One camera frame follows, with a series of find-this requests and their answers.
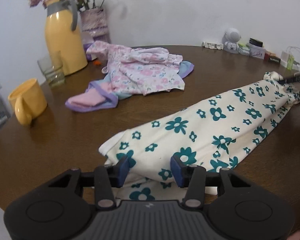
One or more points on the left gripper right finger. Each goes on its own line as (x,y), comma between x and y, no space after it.
(192,177)

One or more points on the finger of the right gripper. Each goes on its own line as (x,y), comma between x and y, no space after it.
(292,79)

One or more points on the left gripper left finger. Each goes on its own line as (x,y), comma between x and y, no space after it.
(108,177)

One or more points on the cream teal flower dress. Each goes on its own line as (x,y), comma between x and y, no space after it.
(218,132)

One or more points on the green white charger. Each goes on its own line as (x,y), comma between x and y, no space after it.
(287,60)

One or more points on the dark red black box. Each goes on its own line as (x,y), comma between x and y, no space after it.
(272,58)

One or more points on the lavender tin box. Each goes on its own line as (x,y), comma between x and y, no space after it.
(256,51)

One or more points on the black small box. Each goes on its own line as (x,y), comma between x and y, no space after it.
(255,42)

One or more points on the green tissue pack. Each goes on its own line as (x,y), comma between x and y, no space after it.
(241,44)

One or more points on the blue purple garment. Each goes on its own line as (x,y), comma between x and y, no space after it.
(102,97)

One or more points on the white astronaut speaker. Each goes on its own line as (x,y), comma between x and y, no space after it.
(231,39)

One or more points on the yellow mug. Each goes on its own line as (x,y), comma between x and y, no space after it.
(28,101)

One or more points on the pink floral garment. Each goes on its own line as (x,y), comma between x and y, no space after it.
(115,55)

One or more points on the clear glass cup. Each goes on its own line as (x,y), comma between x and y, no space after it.
(51,66)

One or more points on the yellow thermos jug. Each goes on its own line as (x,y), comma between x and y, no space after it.
(63,35)

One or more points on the pink fuzzy vase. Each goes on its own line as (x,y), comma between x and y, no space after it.
(94,27)

